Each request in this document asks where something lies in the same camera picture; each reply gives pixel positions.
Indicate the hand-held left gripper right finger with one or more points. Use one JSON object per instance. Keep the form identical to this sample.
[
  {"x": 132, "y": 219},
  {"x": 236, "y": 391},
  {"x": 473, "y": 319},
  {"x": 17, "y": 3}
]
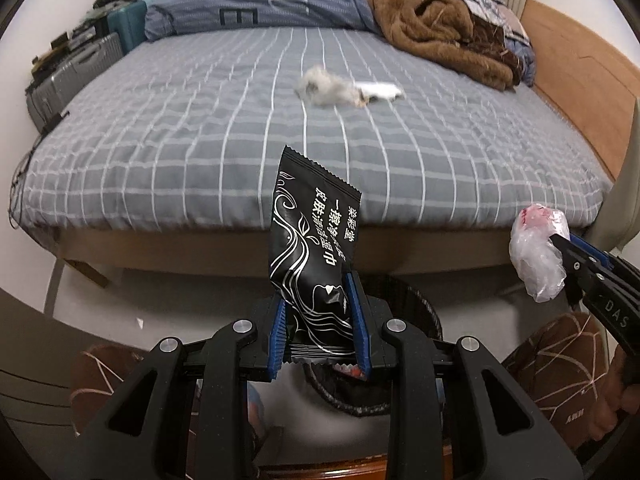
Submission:
[{"x": 359, "y": 325}]

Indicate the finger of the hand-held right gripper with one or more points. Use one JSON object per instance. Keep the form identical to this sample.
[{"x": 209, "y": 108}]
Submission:
[
  {"x": 575, "y": 257},
  {"x": 595, "y": 252}
]

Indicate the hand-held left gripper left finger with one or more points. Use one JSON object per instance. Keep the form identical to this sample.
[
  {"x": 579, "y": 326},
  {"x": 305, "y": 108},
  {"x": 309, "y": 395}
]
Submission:
[{"x": 277, "y": 345}]

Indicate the clear plastic bag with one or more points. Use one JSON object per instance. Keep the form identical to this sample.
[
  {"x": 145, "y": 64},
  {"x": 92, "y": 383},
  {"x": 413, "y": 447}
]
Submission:
[{"x": 535, "y": 255}]

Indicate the trash bin with black bag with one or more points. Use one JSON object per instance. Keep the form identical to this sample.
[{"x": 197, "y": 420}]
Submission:
[{"x": 415, "y": 310}]

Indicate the black sachet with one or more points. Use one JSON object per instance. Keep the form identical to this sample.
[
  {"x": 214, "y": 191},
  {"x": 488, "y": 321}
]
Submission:
[{"x": 310, "y": 240}]

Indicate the person's right hand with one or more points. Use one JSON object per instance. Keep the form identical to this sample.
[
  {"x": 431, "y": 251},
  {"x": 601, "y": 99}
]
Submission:
[{"x": 607, "y": 410}]

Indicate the person's right leg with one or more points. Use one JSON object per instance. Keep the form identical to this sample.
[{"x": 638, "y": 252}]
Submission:
[{"x": 550, "y": 360}]

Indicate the person's leg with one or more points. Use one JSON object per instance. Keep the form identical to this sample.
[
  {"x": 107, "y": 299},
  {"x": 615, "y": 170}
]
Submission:
[
  {"x": 95, "y": 375},
  {"x": 550, "y": 360}
]

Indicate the wooden stool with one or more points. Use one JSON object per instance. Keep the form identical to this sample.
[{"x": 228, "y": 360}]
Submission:
[{"x": 325, "y": 470}]

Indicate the person's left leg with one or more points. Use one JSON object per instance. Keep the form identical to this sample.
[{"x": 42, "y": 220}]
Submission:
[{"x": 95, "y": 375}]

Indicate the grey checked mattress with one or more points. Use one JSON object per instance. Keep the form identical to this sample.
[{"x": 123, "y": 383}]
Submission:
[{"x": 175, "y": 150}]

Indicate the white paper wrapper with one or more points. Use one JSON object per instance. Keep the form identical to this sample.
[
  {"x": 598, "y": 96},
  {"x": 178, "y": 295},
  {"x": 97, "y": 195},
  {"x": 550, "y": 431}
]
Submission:
[{"x": 382, "y": 91}]

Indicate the crumpled white tissue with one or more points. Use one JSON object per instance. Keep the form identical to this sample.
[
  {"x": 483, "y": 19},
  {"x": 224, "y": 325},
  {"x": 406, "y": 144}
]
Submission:
[{"x": 320, "y": 85}]

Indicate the white blue patterned pillow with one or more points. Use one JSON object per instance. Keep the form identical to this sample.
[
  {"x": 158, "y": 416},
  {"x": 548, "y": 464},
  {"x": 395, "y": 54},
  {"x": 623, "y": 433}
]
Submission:
[{"x": 492, "y": 7}]

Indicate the brown fleece garment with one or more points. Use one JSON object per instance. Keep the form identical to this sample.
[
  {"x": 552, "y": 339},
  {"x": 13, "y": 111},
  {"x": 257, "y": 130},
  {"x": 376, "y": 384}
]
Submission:
[{"x": 425, "y": 15}]

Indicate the black power adapter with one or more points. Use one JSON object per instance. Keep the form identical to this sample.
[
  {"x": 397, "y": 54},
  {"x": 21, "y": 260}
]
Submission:
[{"x": 54, "y": 122}]

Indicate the blue-grey striped duvet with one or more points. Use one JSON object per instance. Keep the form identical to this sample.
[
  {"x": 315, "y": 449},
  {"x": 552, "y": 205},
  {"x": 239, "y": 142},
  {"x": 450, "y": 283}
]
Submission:
[{"x": 280, "y": 0}]

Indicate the grey suitcase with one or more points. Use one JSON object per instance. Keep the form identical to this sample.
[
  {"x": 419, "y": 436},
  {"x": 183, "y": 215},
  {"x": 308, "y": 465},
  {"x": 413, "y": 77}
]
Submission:
[{"x": 75, "y": 75}]

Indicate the teal suitcase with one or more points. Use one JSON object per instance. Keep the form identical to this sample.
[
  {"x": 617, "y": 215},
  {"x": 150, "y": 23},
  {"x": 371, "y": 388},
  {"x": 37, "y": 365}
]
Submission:
[{"x": 127, "y": 25}]

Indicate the dark gadget clutter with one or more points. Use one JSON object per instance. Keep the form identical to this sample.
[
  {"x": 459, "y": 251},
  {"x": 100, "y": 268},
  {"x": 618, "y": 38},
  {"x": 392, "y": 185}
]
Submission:
[{"x": 95, "y": 15}]

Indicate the wooden bed frame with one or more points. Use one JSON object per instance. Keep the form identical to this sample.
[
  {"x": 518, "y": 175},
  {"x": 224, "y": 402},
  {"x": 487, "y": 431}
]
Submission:
[{"x": 575, "y": 70}]

